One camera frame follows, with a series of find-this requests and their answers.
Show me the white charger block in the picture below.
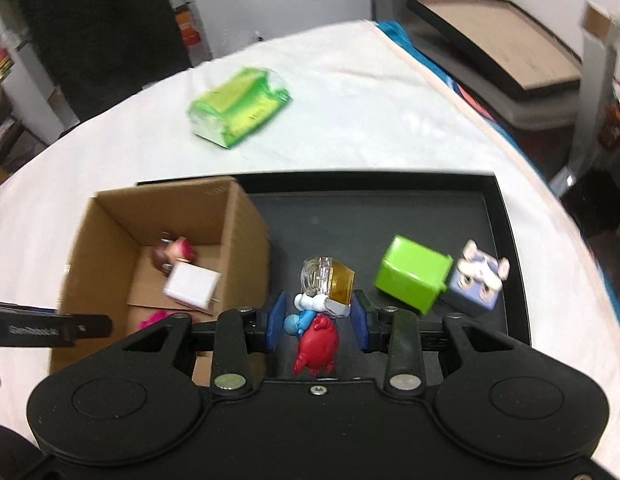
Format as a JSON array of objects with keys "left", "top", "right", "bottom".
[{"left": 164, "top": 261, "right": 221, "bottom": 311}]

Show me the red blue figure toy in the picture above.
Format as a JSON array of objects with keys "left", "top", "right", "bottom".
[{"left": 284, "top": 256, "right": 356, "bottom": 376}]

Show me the pink bear figurine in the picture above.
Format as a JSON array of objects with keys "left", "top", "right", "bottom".
[{"left": 150, "top": 232, "right": 197, "bottom": 276}]

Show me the brown cardboard box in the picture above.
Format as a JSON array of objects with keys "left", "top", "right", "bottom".
[{"left": 50, "top": 177, "right": 270, "bottom": 373}]

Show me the green cube toy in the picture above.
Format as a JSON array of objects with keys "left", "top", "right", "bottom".
[{"left": 374, "top": 235, "right": 453, "bottom": 315}]

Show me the lavender bunny cube toy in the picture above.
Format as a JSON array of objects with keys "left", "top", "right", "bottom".
[{"left": 441, "top": 240, "right": 511, "bottom": 316}]

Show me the black shallow tray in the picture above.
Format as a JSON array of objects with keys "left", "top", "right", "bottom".
[{"left": 237, "top": 171, "right": 530, "bottom": 342}]

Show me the green tissue pack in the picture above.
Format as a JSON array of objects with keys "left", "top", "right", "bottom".
[{"left": 186, "top": 67, "right": 292, "bottom": 148}]

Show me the black framed board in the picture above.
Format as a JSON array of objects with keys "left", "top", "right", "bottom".
[{"left": 406, "top": 0, "right": 582, "bottom": 100}]

